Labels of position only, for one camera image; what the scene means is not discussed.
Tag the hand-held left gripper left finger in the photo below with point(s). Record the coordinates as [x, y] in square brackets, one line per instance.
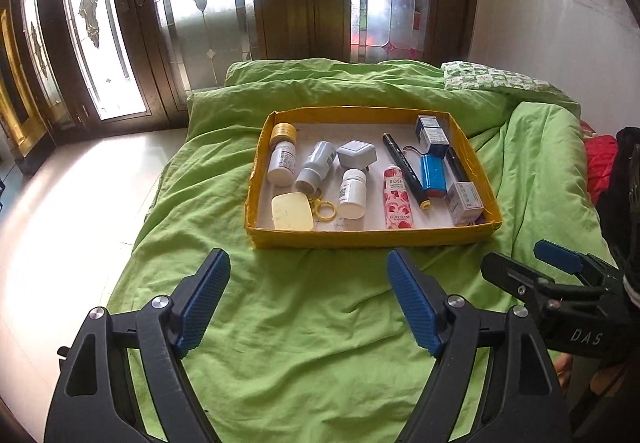
[205, 303]

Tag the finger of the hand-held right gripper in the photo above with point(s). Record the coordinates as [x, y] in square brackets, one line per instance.
[505, 270]
[557, 254]

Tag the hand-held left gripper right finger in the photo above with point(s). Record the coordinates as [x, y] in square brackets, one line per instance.
[412, 303]

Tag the yellow cardboard tray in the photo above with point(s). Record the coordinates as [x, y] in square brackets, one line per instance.
[370, 238]

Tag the white red-bordered medicine box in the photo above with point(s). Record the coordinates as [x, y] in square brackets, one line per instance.
[465, 203]

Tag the black pen with purple end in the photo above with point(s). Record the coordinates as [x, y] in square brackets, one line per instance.
[454, 163]

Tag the blue battery pack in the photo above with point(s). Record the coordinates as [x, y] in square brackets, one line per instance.
[432, 173]

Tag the white cap bottle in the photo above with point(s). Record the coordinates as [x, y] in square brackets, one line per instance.
[351, 195]

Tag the cream plastic case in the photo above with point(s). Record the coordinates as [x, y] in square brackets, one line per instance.
[291, 212]

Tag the black pen with yellow end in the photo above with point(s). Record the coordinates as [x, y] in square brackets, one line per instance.
[402, 163]

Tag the dark blue white medicine box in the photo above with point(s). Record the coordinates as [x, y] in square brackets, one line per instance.
[431, 135]

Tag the yellow cap bottle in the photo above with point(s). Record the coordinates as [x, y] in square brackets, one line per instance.
[281, 163]

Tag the white plug adapter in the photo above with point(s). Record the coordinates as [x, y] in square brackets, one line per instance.
[355, 154]

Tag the grey cap bottle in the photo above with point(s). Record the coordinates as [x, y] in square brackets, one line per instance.
[315, 165]

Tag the person's right hand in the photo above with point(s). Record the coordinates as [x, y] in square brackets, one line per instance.
[563, 373]

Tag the black cloth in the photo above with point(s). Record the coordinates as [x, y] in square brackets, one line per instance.
[625, 183]

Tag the red cloth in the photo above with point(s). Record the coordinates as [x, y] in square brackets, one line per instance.
[600, 163]

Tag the green duvet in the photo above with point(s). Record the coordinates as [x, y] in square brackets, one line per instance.
[310, 323]

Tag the green patterned pillow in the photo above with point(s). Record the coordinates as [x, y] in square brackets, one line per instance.
[490, 78]

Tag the gold framed partition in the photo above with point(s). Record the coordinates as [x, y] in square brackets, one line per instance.
[12, 73]

